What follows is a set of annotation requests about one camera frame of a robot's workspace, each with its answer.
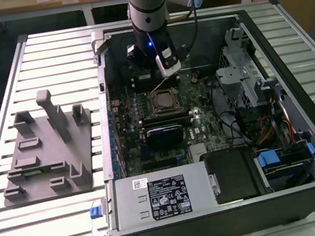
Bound grey power supply unit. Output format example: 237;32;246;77
106;162;220;232

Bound green RAM stick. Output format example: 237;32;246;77
21;165;53;178

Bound green motherboard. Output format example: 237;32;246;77
103;63;236;178

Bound grey parts rack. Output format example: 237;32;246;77
0;81;106;208

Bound black RAM slot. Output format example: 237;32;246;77
141;111;191;127
132;75;183;94
143;116;193;133
131;73;154;86

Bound silver CPU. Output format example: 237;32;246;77
156;91;176;109

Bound yellow orange wire bundle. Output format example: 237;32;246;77
245;95;298;152

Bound silver chipset heatsink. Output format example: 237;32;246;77
188;142;209;162

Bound black plastic shroud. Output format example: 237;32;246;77
202;142;271;207

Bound white wrist camera black face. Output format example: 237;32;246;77
153;44;184;79

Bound blue case latch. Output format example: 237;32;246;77
89;204;105;220

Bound perforated metal drive cage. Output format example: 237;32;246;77
208;24;268;114

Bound thin metal locking lever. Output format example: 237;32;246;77
149;75;173;93

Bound black expansion card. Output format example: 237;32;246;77
143;122;188;154

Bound blue carrier tab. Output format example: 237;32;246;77
305;142;315;157

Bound blue disk carrier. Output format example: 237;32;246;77
255;148;282;171

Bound black open PC case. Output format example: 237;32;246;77
64;0;315;236

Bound thin black camera cable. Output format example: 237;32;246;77
169;0;205;59

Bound small wrist camera block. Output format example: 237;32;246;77
124;42;144;66

